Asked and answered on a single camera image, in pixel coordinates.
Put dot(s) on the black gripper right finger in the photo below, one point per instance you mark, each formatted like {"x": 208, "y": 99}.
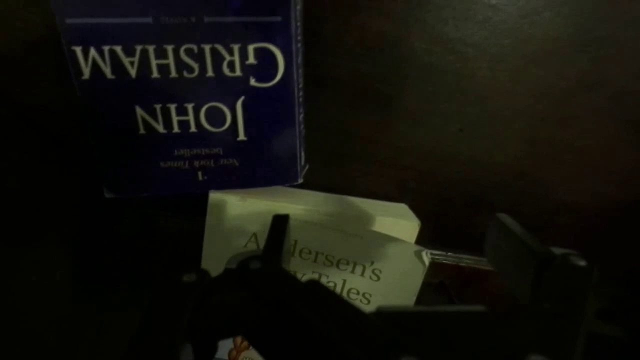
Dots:
{"x": 533, "y": 281}

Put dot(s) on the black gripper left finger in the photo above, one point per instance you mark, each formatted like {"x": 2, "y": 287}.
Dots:
{"x": 267, "y": 293}

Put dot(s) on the blue John Grisham book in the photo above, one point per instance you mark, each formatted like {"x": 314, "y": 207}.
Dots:
{"x": 180, "y": 101}

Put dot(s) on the dark wooden secretary desk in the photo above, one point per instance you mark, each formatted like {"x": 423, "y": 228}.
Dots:
{"x": 480, "y": 121}

